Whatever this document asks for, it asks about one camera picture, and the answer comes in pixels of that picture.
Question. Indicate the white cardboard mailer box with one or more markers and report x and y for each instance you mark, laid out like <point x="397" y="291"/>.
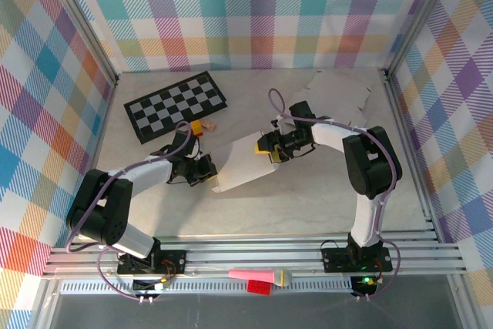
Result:
<point x="242" y="163"/>
<point x="339" y="94"/>

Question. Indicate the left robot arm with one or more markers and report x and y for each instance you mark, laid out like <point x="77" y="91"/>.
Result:
<point x="104" y="209"/>

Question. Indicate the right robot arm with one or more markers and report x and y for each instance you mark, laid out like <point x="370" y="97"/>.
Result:
<point x="369" y="167"/>

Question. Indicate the black connector box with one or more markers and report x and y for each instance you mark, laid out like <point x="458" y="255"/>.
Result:
<point x="144" y="286"/>
<point x="364" y="284"/>

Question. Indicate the small red toy brick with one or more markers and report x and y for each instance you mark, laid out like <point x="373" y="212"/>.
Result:
<point x="200" y="133"/>

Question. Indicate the small wooden block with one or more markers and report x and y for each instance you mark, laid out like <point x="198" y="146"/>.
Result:
<point x="209" y="125"/>

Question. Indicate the yellow toy brick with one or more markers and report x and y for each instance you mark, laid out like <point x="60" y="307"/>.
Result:
<point x="197" y="126"/>

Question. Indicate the black white chessboard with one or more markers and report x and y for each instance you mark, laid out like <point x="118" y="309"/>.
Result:
<point x="165" y="107"/>

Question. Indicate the pink toy microphone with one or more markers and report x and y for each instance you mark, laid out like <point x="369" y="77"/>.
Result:
<point x="254" y="276"/>

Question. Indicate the flat red toy brick plate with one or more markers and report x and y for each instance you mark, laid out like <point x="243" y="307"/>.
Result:
<point x="258" y="288"/>

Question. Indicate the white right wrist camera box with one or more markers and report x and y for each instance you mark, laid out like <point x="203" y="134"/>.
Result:
<point x="285" y="126"/>

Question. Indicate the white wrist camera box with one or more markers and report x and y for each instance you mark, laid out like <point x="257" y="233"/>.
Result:
<point x="285" y="126"/>
<point x="194" y="150"/>

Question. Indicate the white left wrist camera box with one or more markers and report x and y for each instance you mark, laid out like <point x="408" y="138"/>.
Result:
<point x="194" y="150"/>

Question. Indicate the aluminium side rail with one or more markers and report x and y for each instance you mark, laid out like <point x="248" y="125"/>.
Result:
<point x="103" y="125"/>
<point x="408" y="144"/>

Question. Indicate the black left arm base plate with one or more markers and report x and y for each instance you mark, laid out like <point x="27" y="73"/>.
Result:
<point x="173" y="261"/>

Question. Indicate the aluminium frame rail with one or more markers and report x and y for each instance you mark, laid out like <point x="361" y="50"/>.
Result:
<point x="250" y="257"/>

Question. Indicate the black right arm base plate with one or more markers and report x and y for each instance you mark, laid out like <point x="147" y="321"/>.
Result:
<point x="335" y="261"/>

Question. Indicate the aluminium corner post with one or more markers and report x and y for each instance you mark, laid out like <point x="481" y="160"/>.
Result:
<point x="77" y="21"/>
<point x="420" y="17"/>

